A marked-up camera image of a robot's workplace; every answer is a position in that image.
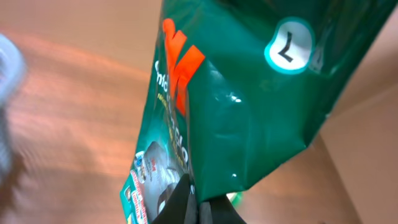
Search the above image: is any grey plastic shopping basket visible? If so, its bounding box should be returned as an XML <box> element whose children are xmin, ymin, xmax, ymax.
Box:
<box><xmin>1</xmin><ymin>34</ymin><xmax>26</xmax><ymax>185</ymax></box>

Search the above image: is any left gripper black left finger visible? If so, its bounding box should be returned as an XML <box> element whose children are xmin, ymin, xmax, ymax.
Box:
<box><xmin>152</xmin><ymin>174</ymin><xmax>198</xmax><ymax>224</ymax></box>

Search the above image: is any green 3M wipes pouch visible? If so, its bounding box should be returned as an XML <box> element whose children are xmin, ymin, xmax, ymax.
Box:
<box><xmin>120</xmin><ymin>0</ymin><xmax>397</xmax><ymax>223</ymax></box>

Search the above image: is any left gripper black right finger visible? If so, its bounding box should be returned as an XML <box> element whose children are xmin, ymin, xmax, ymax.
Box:
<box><xmin>199</xmin><ymin>195</ymin><xmax>246</xmax><ymax>224</ymax></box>

